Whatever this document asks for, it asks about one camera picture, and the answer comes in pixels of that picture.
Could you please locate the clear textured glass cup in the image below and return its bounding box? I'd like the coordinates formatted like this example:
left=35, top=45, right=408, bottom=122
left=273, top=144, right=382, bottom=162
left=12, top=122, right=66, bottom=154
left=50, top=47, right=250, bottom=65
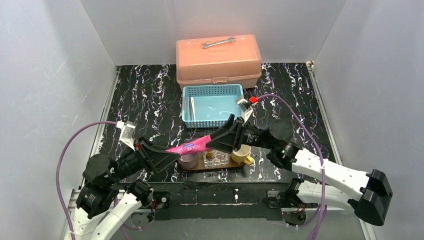
left=203, top=149, right=230, bottom=169

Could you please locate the yellow toothpaste tube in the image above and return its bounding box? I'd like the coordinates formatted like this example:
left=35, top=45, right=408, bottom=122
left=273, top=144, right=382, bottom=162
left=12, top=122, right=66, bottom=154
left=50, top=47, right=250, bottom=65
left=206, top=150, right=213, bottom=158

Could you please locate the yellow ceramic mug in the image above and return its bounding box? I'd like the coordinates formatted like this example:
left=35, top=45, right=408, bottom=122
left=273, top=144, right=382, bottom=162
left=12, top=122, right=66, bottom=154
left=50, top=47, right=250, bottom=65
left=231, top=144, right=255, bottom=165

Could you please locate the pink toothpaste tube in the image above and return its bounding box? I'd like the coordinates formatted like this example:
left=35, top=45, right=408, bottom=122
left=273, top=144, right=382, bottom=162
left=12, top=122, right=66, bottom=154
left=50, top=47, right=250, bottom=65
left=166, top=135, right=211, bottom=156

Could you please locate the purple ceramic mug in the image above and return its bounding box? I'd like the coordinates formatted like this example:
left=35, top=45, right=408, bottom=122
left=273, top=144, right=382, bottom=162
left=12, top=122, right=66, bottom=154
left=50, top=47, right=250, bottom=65
left=177, top=153, right=199, bottom=169

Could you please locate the white toothbrush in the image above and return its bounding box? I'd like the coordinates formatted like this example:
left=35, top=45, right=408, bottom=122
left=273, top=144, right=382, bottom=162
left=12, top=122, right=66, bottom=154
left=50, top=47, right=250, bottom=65
left=189, top=97, right=196, bottom=121

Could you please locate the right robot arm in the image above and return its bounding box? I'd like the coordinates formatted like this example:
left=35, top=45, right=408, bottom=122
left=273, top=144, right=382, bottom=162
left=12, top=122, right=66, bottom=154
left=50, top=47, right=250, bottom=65
left=206, top=114, right=393, bottom=226

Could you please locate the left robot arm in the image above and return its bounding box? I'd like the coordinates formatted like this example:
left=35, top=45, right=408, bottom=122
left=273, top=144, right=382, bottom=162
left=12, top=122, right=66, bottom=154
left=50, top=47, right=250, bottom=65
left=65, top=137, right=181, bottom=240

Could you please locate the brown wooden oval tray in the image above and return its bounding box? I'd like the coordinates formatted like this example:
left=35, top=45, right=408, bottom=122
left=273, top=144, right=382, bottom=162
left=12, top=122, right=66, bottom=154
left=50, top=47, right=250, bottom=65
left=177, top=149, right=245, bottom=171

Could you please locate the grey toothbrush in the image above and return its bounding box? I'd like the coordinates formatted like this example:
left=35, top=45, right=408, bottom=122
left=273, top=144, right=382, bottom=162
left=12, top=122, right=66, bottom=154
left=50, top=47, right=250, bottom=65
left=185, top=96, right=192, bottom=122

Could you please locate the light blue plastic basket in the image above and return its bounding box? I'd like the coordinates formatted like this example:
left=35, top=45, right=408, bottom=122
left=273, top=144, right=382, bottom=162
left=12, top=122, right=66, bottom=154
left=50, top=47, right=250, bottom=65
left=181, top=84, right=244, bottom=129

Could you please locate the salmon plastic toolbox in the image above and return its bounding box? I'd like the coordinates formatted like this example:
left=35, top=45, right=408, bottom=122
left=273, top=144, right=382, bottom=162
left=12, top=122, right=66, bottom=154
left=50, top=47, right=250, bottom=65
left=176, top=34, right=262, bottom=89

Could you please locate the silver open-end wrench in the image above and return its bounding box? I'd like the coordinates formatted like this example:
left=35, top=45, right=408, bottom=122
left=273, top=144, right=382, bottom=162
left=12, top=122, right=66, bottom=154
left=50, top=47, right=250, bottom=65
left=201, top=36, right=236, bottom=49

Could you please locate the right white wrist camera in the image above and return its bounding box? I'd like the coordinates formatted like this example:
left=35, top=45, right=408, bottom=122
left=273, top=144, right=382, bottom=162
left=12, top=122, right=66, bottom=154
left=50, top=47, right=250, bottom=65
left=235, top=96, right=258, bottom=123

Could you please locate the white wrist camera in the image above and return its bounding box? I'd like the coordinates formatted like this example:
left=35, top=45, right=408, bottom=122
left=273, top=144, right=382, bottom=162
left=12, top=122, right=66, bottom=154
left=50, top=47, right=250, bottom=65
left=235, top=96, right=258, bottom=123
left=116, top=121, right=136, bottom=151

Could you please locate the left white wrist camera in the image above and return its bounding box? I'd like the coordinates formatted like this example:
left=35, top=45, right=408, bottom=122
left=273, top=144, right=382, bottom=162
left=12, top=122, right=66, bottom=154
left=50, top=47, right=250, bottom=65
left=116, top=121, right=136, bottom=151

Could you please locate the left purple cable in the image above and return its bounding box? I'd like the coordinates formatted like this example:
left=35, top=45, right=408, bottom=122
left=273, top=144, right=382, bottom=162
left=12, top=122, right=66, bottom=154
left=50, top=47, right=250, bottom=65
left=55, top=120, right=120, bottom=240

